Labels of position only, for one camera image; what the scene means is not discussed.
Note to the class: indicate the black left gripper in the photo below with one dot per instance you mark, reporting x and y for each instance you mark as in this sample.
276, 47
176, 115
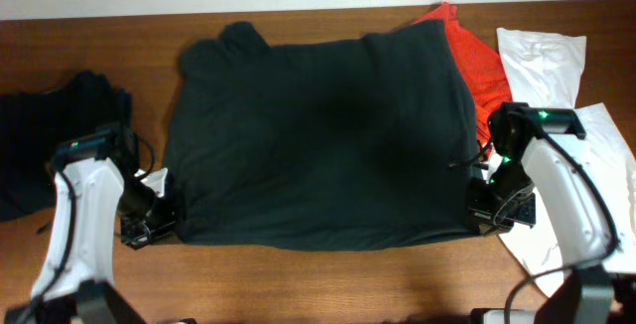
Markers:
141, 235

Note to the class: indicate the dark green polo shirt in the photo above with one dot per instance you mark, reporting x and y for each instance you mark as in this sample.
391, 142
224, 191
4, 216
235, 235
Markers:
349, 145

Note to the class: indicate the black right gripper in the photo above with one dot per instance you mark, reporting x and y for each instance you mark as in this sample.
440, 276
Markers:
484, 216

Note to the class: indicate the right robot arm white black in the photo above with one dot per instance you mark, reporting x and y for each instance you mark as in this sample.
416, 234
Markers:
589, 294

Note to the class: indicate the orange red shirt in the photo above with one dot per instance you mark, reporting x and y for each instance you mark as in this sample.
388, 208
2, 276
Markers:
480, 66

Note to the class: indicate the black folded clothes pile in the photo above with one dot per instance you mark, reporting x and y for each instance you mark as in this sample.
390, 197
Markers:
34, 124

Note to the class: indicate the white shirt green logo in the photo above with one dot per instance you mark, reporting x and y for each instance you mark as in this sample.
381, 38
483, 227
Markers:
544, 71

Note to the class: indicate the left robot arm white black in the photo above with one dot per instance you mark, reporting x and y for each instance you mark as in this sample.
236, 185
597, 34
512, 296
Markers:
102, 196

